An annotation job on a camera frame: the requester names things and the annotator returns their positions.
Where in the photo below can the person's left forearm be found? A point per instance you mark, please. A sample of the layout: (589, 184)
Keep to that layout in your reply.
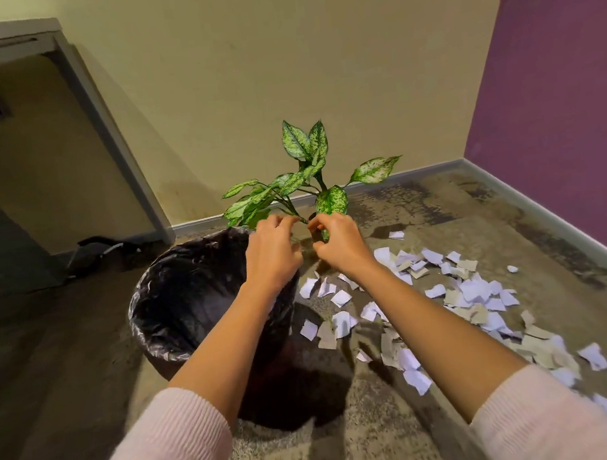
(210, 368)

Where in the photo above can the green spotted-leaf plant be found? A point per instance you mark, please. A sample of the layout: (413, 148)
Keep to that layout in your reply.
(303, 175)

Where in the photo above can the black plastic bin liner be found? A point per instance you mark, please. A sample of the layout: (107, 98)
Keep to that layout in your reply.
(190, 294)

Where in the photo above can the person's left fingers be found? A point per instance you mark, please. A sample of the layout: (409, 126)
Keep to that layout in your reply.
(275, 221)

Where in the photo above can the person's left hand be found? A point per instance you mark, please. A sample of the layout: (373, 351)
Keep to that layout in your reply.
(270, 258)

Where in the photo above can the pile of torn paper pieces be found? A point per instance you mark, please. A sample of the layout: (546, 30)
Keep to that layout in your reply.
(469, 295)

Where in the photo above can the black object under desk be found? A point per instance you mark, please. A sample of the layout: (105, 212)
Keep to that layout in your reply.
(99, 251)

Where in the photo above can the person's right fingers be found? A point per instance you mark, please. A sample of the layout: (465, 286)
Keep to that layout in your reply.
(323, 222)

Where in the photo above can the dark round trash bin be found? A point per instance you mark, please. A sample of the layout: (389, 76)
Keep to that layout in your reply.
(293, 381)

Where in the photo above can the person's right hand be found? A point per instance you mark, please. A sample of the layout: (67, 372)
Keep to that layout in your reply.
(345, 247)

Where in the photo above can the person's right forearm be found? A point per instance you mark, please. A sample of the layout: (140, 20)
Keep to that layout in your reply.
(448, 352)

